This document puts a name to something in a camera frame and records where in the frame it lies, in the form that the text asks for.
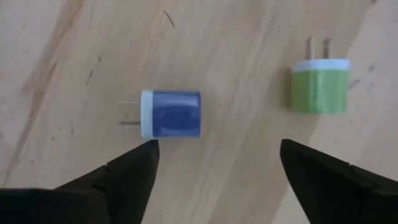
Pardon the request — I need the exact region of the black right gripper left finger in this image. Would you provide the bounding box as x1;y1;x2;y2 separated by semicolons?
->
0;139;161;224

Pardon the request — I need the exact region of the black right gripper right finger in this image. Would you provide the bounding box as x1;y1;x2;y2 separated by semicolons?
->
279;138;398;224

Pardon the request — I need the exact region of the green wall charger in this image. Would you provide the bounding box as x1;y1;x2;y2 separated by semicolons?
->
290;36;352;115

